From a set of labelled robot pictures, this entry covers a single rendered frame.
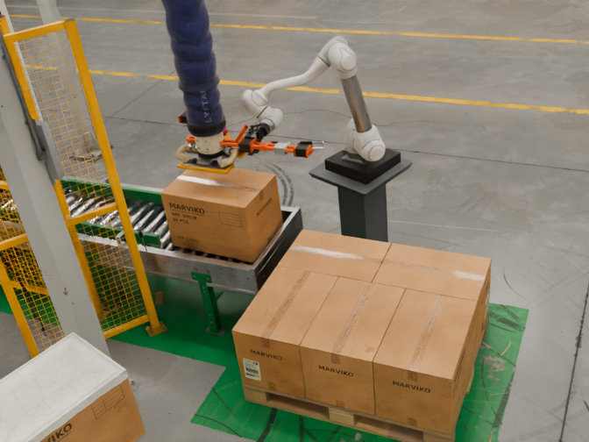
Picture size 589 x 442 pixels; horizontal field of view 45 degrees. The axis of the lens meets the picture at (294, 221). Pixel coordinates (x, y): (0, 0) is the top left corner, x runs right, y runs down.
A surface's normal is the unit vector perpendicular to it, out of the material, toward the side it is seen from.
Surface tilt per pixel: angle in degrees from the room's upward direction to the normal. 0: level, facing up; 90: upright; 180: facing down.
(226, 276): 90
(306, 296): 0
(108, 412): 90
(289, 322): 0
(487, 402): 0
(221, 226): 90
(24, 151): 90
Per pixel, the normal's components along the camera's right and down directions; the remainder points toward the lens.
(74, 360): -0.11, -0.83
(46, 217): 0.91, 0.14
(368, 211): 0.71, 0.33
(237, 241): -0.43, 0.54
